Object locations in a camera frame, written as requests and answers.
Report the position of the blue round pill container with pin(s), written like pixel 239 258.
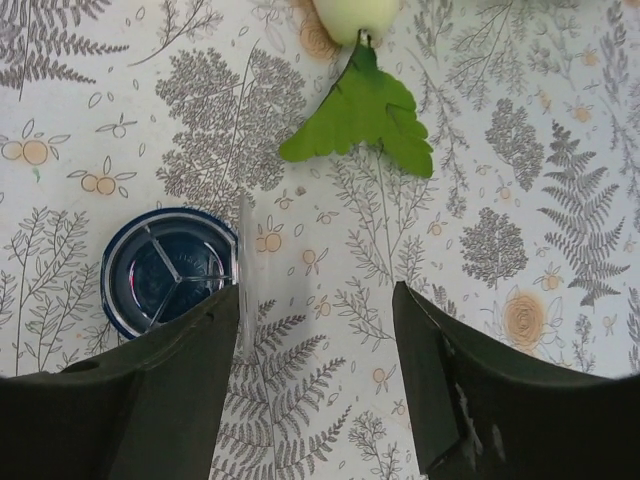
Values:
pixel 162 264

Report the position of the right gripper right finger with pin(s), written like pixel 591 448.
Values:
pixel 480 409

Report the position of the white toy radish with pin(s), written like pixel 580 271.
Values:
pixel 365 105

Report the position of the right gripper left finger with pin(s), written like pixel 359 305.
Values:
pixel 148 409

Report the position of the floral table mat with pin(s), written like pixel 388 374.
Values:
pixel 528 230

